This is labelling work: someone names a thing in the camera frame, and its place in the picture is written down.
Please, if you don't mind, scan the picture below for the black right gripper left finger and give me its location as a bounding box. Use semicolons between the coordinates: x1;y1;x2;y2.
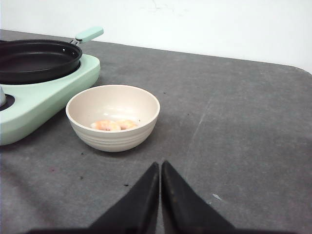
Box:
89;162;159;234

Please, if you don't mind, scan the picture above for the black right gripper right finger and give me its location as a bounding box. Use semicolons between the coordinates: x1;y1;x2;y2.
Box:
161;161;235;234

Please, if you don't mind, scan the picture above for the pink shrimp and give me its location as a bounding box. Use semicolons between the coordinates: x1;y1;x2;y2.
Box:
116;119;137;130
91;120;121;131

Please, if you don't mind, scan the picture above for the beige ribbed bowl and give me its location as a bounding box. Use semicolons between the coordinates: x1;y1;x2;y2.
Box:
65;85;160;152

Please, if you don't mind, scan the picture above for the mint green breakfast maker base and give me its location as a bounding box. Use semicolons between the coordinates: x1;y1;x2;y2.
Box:
0;55;100;146

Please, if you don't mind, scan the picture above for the grey felt table mat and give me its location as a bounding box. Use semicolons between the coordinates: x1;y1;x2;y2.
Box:
0;41;312;234

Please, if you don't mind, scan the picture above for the silver right control knob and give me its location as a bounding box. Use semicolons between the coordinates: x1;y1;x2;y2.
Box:
0;86;6;107

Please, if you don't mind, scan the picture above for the black frying pan green handle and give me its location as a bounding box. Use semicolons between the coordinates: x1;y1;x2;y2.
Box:
0;26;104;85

